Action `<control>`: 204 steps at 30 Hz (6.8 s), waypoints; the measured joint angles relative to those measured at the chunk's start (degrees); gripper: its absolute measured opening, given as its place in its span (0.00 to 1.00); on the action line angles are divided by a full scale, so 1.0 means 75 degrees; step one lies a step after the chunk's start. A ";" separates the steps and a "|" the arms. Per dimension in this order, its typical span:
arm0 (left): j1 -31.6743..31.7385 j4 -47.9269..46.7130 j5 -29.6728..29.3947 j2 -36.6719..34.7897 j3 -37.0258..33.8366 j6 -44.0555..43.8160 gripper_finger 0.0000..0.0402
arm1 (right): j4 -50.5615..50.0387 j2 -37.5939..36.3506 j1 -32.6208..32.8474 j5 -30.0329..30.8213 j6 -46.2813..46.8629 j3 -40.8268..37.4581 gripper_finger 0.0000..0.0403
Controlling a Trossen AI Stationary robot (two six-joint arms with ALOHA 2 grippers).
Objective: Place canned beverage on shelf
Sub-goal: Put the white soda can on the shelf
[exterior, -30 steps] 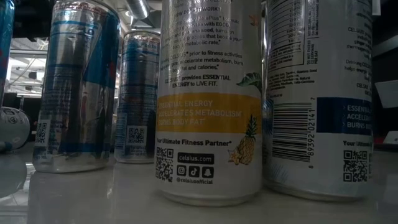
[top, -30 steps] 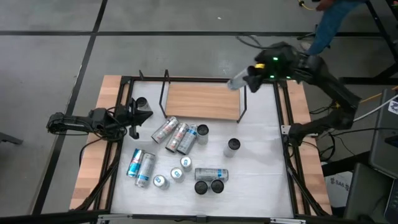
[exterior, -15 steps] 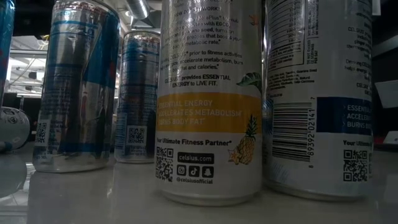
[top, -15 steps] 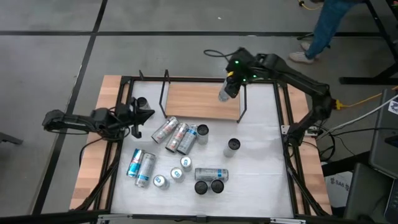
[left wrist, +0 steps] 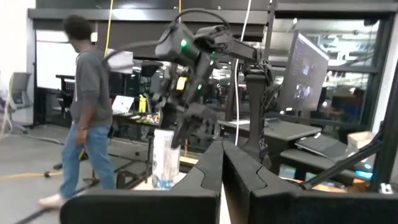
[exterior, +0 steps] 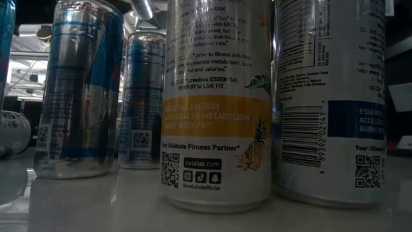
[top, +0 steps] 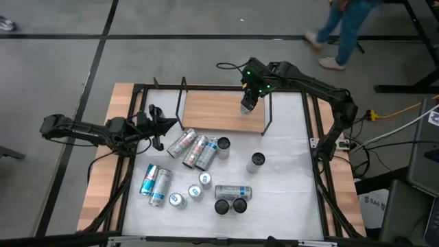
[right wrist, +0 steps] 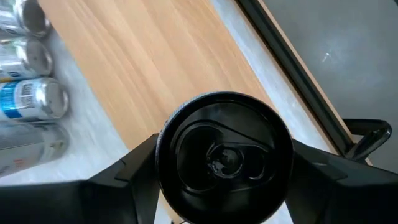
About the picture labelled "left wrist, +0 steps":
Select white Celsius can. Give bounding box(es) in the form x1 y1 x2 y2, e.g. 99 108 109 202
151 129 182 190

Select black computer monitor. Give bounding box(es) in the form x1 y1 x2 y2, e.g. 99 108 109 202
277 30 330 115

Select black metal rig frame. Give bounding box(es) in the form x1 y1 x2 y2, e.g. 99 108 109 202
300 58 398 195

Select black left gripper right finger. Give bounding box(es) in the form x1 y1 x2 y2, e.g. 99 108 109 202
223 141 398 224

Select beige cardboard box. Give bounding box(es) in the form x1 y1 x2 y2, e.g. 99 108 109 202
346 130 376 151

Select grey laptop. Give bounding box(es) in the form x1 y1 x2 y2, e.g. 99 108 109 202
294 133 358 162

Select grey desk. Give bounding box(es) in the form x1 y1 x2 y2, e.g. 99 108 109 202
217 118 323 142

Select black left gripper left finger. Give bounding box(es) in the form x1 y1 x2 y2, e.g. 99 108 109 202
60 141 223 224

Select white cable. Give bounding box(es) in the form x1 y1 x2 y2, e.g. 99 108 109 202
233 0 252 146

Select grey office chair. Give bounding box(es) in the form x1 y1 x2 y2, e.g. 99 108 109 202
0 71 34 134

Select black table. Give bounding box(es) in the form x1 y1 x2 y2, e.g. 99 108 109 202
111 112 162 129

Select white paper sheet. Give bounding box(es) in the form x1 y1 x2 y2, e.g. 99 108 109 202
106 49 134 75

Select yellow-green bottle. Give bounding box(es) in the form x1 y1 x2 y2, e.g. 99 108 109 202
138 94 147 114

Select white board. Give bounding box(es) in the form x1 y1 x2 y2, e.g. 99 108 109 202
35 29 99 91

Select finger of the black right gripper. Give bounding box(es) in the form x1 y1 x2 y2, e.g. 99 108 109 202
186 105 219 134
171 123 193 149

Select person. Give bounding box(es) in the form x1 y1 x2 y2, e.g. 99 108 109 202
36 14 115 210

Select black cart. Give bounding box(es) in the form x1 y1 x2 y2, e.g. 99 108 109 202
55 73 77 121

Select white laptop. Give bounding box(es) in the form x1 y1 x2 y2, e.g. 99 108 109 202
111 95 136 115

